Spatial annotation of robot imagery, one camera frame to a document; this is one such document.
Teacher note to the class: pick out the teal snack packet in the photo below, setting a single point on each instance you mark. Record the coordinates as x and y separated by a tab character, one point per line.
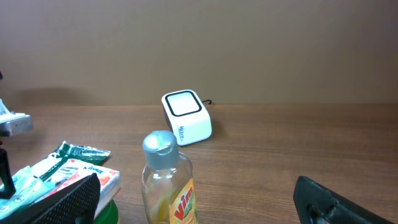
29	188

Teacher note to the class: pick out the green sponge package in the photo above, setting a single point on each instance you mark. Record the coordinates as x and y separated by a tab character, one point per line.
64	162

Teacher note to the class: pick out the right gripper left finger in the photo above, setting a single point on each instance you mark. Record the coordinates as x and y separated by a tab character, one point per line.
76	203

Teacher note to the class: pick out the white barcode scanner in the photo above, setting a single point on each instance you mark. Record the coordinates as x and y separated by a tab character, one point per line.
187	117

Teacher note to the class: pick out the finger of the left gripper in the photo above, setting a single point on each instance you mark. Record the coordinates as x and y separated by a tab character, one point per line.
8	189

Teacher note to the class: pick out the red tissue pack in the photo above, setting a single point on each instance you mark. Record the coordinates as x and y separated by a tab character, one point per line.
105	180

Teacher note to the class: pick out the yellow dish soap bottle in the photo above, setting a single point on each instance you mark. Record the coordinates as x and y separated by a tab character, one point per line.
167	181

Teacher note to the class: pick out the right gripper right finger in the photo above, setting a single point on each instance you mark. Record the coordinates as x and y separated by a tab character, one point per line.
317	204

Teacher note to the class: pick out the green lidded cup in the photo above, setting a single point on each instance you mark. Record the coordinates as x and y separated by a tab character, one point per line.
109	215

